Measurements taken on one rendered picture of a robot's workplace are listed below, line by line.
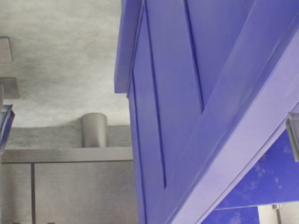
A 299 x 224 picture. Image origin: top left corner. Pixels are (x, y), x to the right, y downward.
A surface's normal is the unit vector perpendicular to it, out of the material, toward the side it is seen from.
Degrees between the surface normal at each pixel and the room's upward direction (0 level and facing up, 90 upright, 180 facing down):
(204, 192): 0
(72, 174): 90
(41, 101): 0
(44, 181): 90
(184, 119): 90
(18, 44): 0
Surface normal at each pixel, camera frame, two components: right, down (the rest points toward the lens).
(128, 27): 0.09, 0.90
